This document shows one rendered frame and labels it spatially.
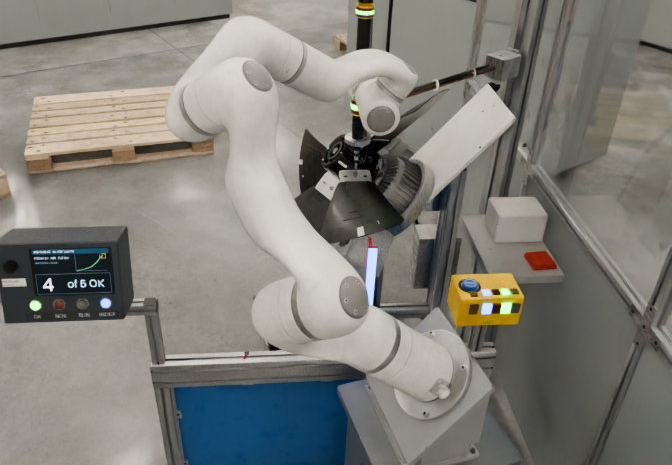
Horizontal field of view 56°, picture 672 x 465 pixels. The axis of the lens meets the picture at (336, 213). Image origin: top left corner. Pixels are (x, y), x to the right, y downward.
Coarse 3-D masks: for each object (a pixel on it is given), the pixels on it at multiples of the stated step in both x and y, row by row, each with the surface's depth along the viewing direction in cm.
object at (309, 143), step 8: (304, 136) 214; (312, 136) 207; (304, 144) 214; (312, 144) 207; (320, 144) 201; (304, 152) 213; (312, 152) 206; (320, 152) 201; (304, 160) 213; (312, 160) 207; (320, 160) 202; (304, 168) 213; (312, 168) 208; (320, 168) 203; (312, 176) 209; (320, 176) 205; (304, 184) 215; (312, 184) 210
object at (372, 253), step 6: (372, 252) 149; (372, 258) 150; (372, 264) 151; (372, 270) 152; (366, 276) 153; (372, 276) 153; (366, 282) 154; (372, 282) 154; (372, 288) 155; (372, 294) 156; (372, 300) 158
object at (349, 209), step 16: (336, 192) 173; (352, 192) 172; (368, 192) 172; (336, 208) 168; (352, 208) 166; (368, 208) 166; (384, 208) 165; (336, 224) 164; (352, 224) 162; (368, 224) 161; (384, 224) 159; (336, 240) 160
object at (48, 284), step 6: (36, 276) 137; (42, 276) 137; (48, 276) 137; (54, 276) 137; (36, 282) 137; (42, 282) 137; (48, 282) 138; (54, 282) 138; (42, 288) 138; (48, 288) 138; (54, 288) 138; (42, 294) 138; (48, 294) 138; (54, 294) 138; (60, 294) 139
